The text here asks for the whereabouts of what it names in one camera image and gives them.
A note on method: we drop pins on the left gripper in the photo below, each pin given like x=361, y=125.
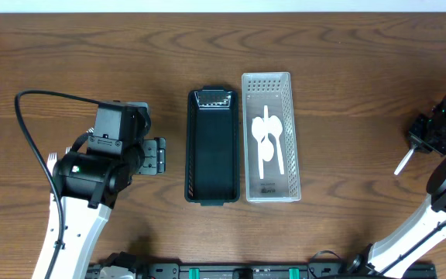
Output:
x=153, y=156

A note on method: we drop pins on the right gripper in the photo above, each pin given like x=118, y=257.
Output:
x=417, y=136

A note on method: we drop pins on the white spoon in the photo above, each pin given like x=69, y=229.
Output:
x=404, y=161
x=276, y=129
x=267, y=146
x=258, y=134

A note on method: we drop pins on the black plastic basket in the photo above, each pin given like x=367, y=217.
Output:
x=212, y=172

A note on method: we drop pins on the clear plastic basket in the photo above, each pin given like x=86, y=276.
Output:
x=274, y=90

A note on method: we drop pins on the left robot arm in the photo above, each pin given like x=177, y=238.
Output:
x=89, y=176

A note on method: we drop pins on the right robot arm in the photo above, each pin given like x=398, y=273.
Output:
x=424, y=229

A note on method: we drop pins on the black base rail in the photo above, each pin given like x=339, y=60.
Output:
x=124, y=265

